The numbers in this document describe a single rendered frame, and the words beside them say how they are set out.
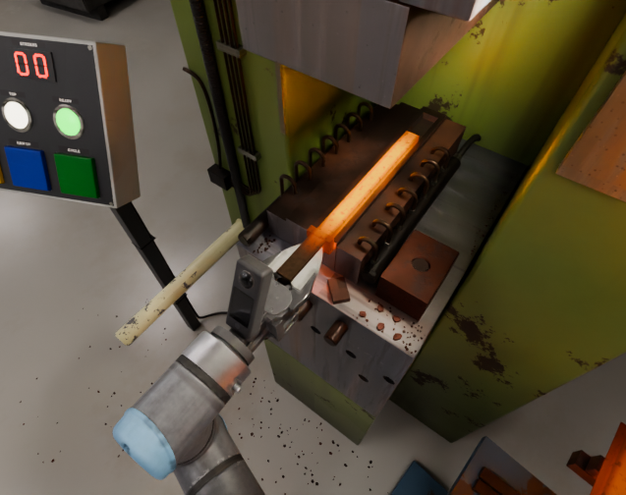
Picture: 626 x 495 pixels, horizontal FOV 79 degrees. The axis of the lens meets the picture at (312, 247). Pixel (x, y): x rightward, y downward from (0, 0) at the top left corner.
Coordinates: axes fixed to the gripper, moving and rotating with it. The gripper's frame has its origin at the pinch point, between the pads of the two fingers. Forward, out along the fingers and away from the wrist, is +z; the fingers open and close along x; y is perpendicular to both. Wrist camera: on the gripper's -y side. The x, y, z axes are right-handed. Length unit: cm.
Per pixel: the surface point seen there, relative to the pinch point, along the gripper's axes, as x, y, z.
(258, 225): -13.4, 5.5, 1.3
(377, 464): 31, 100, -4
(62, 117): -46.9, -9.7, -8.7
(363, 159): -4.9, 1.2, 23.6
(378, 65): 5.5, -30.9, 3.1
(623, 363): 92, 100, 84
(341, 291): 6.4, 7.4, -0.3
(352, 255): 5.8, 0.9, 3.0
